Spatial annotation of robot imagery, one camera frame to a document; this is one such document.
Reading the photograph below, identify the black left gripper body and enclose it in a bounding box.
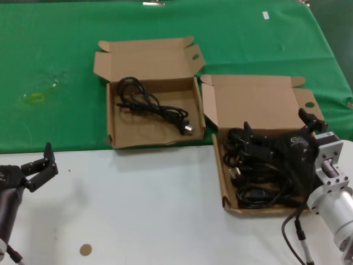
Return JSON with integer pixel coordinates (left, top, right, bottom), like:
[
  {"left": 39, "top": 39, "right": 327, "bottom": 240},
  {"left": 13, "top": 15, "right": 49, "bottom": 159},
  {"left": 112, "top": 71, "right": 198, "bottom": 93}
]
[{"left": 0, "top": 165, "right": 29, "bottom": 242}]

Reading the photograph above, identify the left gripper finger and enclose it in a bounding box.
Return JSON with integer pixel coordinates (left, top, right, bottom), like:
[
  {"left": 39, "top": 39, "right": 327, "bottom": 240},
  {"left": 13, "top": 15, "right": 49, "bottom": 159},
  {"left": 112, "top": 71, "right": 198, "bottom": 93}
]
[{"left": 21, "top": 142, "right": 59, "bottom": 193}]

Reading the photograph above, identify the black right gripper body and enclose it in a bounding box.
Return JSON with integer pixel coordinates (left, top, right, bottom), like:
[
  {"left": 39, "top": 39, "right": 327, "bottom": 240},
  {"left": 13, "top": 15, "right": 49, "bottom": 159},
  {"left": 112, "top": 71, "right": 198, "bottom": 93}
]
[{"left": 274, "top": 129, "right": 321, "bottom": 200}]

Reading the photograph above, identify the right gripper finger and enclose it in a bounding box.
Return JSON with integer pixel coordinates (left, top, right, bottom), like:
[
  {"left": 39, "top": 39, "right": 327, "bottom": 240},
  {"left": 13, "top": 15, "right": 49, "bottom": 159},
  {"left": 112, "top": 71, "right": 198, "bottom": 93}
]
[
  {"left": 243, "top": 121, "right": 278, "bottom": 161},
  {"left": 299, "top": 108, "right": 329, "bottom": 136}
]

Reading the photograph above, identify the cardboard box with round hole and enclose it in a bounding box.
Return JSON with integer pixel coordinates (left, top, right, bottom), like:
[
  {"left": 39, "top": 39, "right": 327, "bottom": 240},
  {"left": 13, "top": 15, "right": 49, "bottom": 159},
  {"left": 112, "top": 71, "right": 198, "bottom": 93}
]
[{"left": 200, "top": 73, "right": 325, "bottom": 218}]

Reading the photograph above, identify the cardboard box with oval slot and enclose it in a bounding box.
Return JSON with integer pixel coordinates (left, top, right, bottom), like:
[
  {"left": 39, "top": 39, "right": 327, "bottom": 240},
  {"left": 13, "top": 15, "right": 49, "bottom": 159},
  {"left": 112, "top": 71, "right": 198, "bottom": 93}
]
[{"left": 93, "top": 35, "right": 207, "bottom": 150}]

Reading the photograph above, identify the yellow tape mark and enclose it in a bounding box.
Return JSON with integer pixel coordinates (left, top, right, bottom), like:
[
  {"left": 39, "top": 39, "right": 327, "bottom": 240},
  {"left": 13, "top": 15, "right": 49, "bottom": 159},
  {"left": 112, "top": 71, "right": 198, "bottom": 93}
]
[{"left": 28, "top": 93, "right": 46, "bottom": 104}]

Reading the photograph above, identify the round brown sticker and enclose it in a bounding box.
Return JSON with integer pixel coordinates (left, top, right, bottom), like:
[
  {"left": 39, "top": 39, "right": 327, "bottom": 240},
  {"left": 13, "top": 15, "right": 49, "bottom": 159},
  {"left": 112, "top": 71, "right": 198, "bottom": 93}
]
[{"left": 79, "top": 243, "right": 93, "bottom": 257}]

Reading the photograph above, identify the green table cloth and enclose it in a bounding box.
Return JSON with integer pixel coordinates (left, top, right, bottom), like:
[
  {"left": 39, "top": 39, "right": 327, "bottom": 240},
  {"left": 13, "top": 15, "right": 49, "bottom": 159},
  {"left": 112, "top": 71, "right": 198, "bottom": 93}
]
[{"left": 0, "top": 0, "right": 353, "bottom": 154}]

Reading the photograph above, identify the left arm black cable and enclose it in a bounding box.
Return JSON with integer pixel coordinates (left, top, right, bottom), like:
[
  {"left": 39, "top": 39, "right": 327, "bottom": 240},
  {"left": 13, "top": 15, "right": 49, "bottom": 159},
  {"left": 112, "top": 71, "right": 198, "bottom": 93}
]
[{"left": 5, "top": 244, "right": 25, "bottom": 265}]

